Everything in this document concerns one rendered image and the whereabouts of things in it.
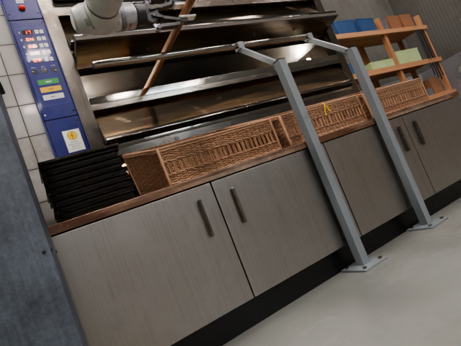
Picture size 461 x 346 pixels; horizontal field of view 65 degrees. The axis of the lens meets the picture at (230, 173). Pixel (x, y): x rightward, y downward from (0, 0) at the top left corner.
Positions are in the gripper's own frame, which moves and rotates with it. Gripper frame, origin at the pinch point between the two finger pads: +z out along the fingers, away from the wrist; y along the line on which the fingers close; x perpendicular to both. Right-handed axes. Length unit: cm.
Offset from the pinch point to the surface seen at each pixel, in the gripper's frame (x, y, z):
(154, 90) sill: -63, 3, 2
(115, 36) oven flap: -48, -21, -13
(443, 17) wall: -274, -123, 737
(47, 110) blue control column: -59, 5, -52
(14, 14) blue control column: -59, -44, -52
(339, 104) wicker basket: -15, 48, 74
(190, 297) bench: -8, 98, -34
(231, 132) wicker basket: -13.3, 47.0, 7.6
